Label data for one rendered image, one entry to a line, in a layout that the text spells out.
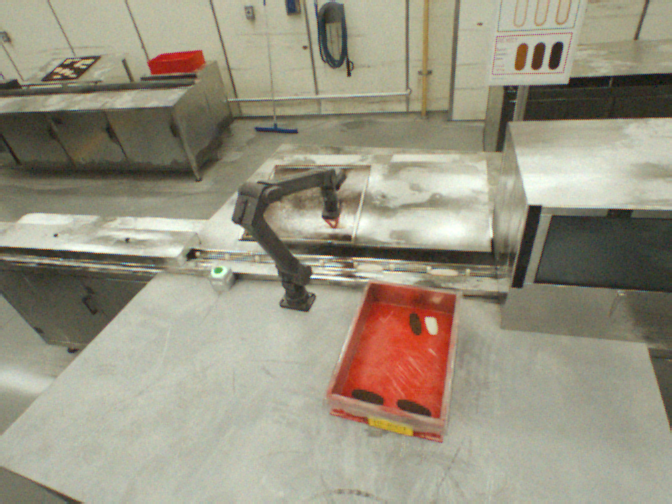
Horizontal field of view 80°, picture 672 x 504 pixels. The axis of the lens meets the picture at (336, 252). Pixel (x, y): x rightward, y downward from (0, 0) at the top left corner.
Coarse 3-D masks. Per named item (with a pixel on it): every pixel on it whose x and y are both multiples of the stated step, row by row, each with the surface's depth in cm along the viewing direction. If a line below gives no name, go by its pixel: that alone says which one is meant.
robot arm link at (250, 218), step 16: (240, 192) 113; (256, 192) 111; (240, 208) 112; (256, 208) 110; (240, 224) 113; (256, 224) 112; (256, 240) 121; (272, 240) 123; (272, 256) 128; (288, 256) 133; (288, 272) 137; (304, 272) 139
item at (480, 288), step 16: (0, 256) 193; (16, 256) 190; (32, 256) 187; (160, 272) 173; (176, 272) 170; (192, 272) 168; (208, 272) 165; (240, 272) 161; (256, 272) 160; (272, 272) 158; (320, 272) 155; (336, 272) 154; (352, 272) 153; (368, 272) 152; (448, 288) 141; (464, 288) 140; (480, 288) 139; (496, 288) 138
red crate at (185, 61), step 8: (160, 56) 450; (168, 56) 454; (176, 56) 453; (184, 56) 451; (192, 56) 424; (200, 56) 440; (152, 64) 428; (160, 64) 426; (168, 64) 425; (176, 64) 424; (184, 64) 422; (192, 64) 425; (200, 64) 440; (152, 72) 433; (160, 72) 432; (168, 72) 431; (176, 72) 429
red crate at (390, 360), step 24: (384, 312) 141; (408, 312) 139; (432, 312) 138; (360, 336) 134; (384, 336) 133; (408, 336) 131; (432, 336) 130; (360, 360) 126; (384, 360) 125; (408, 360) 124; (432, 360) 123; (360, 384) 120; (384, 384) 119; (408, 384) 118; (432, 384) 117; (432, 408) 111
